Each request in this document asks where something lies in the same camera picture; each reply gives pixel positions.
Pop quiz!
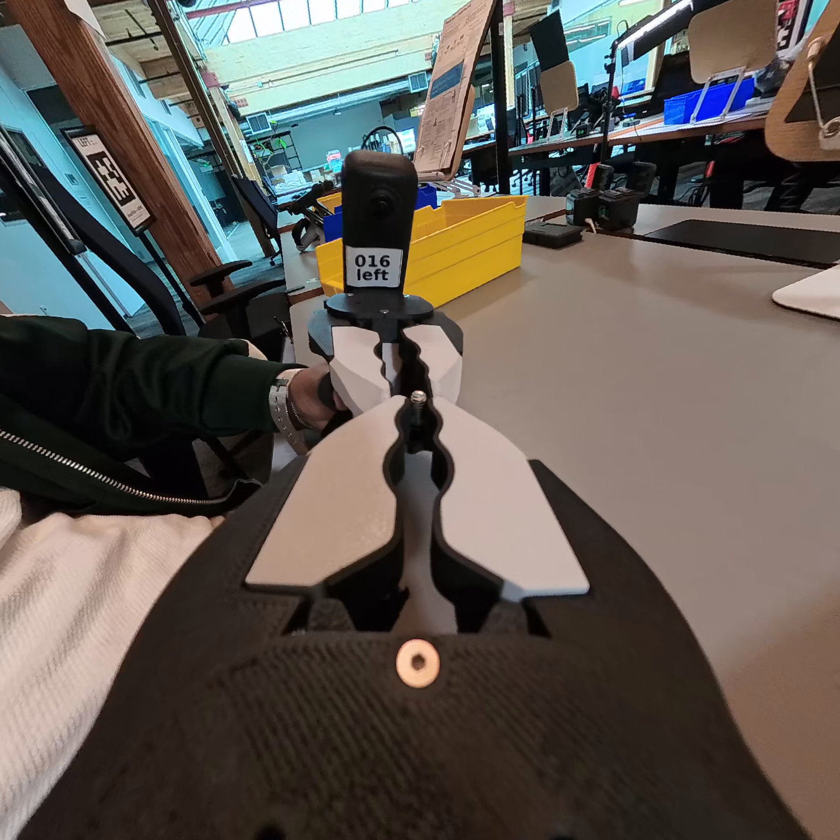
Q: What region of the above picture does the overhead light bar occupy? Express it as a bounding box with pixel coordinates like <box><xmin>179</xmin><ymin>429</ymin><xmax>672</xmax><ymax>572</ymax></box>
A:
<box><xmin>616</xmin><ymin>0</ymin><xmax>713</xmax><ymax>53</ymax></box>

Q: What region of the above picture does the small cardboard panel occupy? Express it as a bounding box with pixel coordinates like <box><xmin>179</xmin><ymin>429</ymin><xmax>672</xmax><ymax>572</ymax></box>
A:
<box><xmin>538</xmin><ymin>60</ymin><xmax>580</xmax><ymax>118</ymax></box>

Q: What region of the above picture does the framed marker sign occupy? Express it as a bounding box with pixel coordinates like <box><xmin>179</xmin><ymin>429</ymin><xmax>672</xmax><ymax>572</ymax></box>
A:
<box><xmin>62</xmin><ymin>125</ymin><xmax>157</xmax><ymax>236</ymax></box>

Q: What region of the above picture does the blue storage bin with frame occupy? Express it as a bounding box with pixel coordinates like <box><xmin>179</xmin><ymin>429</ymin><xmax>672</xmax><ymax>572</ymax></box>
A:
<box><xmin>663</xmin><ymin>72</ymin><xmax>757</xmax><ymax>127</ymax></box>

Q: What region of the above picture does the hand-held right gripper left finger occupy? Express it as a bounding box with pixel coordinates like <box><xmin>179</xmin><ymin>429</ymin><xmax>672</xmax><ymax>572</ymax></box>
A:
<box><xmin>244</xmin><ymin>394</ymin><xmax>409</xmax><ymax>598</ymax></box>

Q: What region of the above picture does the black vertical pole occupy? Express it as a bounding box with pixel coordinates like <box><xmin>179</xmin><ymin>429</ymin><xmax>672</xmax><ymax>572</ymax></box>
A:
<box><xmin>491</xmin><ymin>0</ymin><xmax>514</xmax><ymax>198</ymax></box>

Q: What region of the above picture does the person's white shirt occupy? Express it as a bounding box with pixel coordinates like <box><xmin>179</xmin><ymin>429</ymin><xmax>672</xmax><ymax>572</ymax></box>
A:
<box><xmin>0</xmin><ymin>489</ymin><xmax>227</xmax><ymax>840</ymax></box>

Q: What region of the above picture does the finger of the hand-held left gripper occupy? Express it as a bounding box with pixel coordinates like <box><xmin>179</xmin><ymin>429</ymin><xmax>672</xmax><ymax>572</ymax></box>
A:
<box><xmin>402</xmin><ymin>326</ymin><xmax>466</xmax><ymax>404</ymax></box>
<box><xmin>327</xmin><ymin>326</ymin><xmax>403</xmax><ymax>417</ymax></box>

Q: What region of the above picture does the small black pad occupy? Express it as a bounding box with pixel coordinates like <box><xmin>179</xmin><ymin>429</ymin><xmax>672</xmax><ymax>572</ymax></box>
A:
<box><xmin>521</xmin><ymin>222</ymin><xmax>585</xmax><ymax>249</ymax></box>

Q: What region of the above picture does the cardboard sheet on stand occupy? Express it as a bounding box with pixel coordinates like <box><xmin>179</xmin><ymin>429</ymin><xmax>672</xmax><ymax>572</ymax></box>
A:
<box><xmin>412</xmin><ymin>0</ymin><xmax>494</xmax><ymax>179</ymax></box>

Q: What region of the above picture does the grey desk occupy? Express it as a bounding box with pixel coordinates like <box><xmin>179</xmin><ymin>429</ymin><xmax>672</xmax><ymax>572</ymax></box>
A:
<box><xmin>282</xmin><ymin>196</ymin><xmax>840</xmax><ymax>840</ymax></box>

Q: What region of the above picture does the large black desk mat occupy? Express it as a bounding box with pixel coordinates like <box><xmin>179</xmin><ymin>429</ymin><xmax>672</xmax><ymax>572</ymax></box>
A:
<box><xmin>640</xmin><ymin>218</ymin><xmax>840</xmax><ymax>266</ymax></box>

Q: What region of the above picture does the person's left forearm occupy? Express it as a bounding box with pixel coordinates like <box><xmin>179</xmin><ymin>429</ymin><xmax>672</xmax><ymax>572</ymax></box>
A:
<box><xmin>0</xmin><ymin>315</ymin><xmax>306</xmax><ymax>480</ymax></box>

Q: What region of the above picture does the silver wrist bracelet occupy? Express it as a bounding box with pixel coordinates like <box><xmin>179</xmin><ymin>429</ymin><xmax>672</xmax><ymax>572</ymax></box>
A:
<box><xmin>268</xmin><ymin>371</ymin><xmax>311</xmax><ymax>455</ymax></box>

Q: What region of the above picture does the cardboard panel with clip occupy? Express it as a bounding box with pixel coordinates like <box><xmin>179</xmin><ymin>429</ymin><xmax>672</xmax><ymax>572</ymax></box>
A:
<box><xmin>764</xmin><ymin>0</ymin><xmax>840</xmax><ymax>164</ymax></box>

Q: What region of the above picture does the wooden pillar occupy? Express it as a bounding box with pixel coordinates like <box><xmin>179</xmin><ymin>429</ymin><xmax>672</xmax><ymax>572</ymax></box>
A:
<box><xmin>13</xmin><ymin>0</ymin><xmax>227</xmax><ymax>296</ymax></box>

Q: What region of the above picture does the yellow plastic bin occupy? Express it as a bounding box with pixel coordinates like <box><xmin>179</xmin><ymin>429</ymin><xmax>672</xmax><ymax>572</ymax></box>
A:
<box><xmin>316</xmin><ymin>192</ymin><xmax>529</xmax><ymax>309</ymax></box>

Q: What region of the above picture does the white monitor base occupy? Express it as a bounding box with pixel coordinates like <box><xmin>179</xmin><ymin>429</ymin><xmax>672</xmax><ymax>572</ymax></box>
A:
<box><xmin>772</xmin><ymin>262</ymin><xmax>840</xmax><ymax>321</ymax></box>

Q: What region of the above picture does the rounded cardboard panel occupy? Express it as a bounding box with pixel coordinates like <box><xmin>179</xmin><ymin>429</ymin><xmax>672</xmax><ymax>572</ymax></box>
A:
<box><xmin>688</xmin><ymin>0</ymin><xmax>781</xmax><ymax>85</ymax></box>

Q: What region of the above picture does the dark green zip jacket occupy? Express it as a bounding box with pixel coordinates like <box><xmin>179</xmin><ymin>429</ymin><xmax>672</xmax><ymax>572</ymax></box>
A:
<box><xmin>0</xmin><ymin>394</ymin><xmax>263</xmax><ymax>516</ymax></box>

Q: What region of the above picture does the black knob with screw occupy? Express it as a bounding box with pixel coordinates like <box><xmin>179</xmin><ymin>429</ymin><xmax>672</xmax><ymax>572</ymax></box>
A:
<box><xmin>406</xmin><ymin>390</ymin><xmax>435</xmax><ymax>455</ymax></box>

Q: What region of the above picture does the person's left hand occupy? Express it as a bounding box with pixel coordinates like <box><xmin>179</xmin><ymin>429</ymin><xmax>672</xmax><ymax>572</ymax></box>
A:
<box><xmin>287</xmin><ymin>362</ymin><xmax>352</xmax><ymax>431</ymax></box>

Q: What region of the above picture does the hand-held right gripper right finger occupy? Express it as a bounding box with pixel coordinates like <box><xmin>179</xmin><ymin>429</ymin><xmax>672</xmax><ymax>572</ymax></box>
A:
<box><xmin>430</xmin><ymin>397</ymin><xmax>592</xmax><ymax>603</ymax></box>

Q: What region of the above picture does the blue plastic bin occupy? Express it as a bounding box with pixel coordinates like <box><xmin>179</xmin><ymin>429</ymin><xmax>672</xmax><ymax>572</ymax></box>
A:
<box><xmin>333</xmin><ymin>184</ymin><xmax>439</xmax><ymax>216</ymax></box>

